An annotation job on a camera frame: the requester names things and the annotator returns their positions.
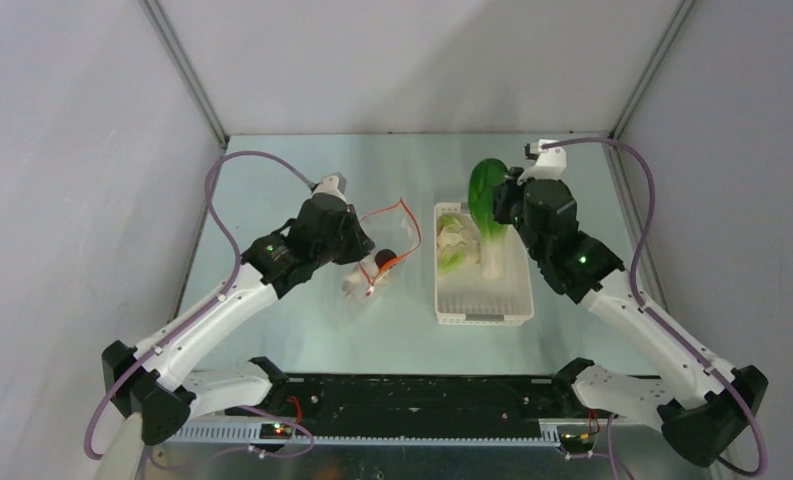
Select dark brown mushroom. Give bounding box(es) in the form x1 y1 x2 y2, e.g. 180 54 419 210
373 249 398 270

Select green bok choy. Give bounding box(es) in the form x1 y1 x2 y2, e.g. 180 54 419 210
468 158 508 281

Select clear zip top bag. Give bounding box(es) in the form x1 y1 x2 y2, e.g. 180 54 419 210
341 198 422 301

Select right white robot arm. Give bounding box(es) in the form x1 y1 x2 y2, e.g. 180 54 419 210
493 167 769 467

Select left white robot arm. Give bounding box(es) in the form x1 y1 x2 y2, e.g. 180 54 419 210
101 193 375 446

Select small cabbage leaf piece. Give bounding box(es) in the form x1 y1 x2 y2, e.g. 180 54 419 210
438 212 465 230

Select pale green cabbage leaf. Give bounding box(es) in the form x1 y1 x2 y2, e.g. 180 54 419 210
436 244 480 275

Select white plastic basket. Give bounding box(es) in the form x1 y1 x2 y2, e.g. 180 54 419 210
434 202 535 326

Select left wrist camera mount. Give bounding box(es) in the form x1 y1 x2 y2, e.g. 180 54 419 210
312 172 348 204

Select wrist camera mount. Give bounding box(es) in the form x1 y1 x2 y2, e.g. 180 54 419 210
518 139 567 185
312 172 348 204

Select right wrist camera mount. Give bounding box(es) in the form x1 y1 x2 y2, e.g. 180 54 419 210
518 139 567 185

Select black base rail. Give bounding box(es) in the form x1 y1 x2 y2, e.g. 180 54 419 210
258 373 590 440

